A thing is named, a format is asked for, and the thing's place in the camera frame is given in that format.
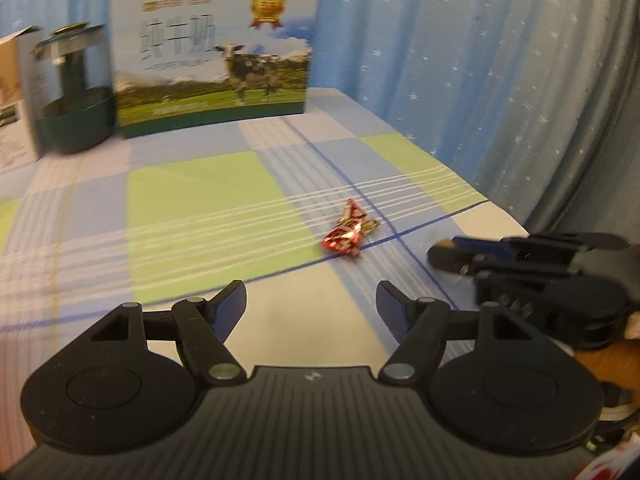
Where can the checked bed sheet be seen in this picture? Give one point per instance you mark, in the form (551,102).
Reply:
(190,200)

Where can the blue star curtain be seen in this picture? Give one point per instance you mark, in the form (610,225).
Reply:
(475,60)

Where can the white printed cardboard box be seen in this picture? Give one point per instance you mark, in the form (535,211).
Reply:
(12,110)

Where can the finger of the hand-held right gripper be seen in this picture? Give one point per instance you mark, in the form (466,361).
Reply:
(452,260)
(482,247)

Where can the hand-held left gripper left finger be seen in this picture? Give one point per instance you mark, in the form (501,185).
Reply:
(232,305)

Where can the shiny red candy wrapper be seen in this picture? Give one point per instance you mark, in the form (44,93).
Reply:
(347,234)

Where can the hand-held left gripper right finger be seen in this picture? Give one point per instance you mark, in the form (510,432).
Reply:
(390,305)

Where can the cow print milk carton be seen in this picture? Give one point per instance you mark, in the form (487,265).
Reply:
(210,60)

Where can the dark green appliance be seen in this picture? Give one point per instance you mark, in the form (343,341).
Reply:
(75,120)

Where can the red white printed cloth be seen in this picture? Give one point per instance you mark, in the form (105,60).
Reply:
(607,467)

